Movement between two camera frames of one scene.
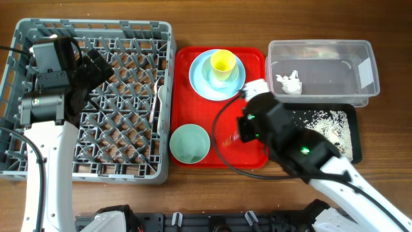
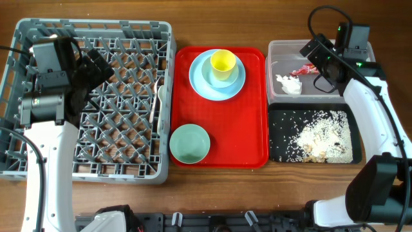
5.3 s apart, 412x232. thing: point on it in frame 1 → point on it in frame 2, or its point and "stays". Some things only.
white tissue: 291,85 stays
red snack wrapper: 232,138 → 307,69
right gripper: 244,124 → 316,55
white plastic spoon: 161,95 stays
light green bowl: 190,144 stays
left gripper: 87,64 stays
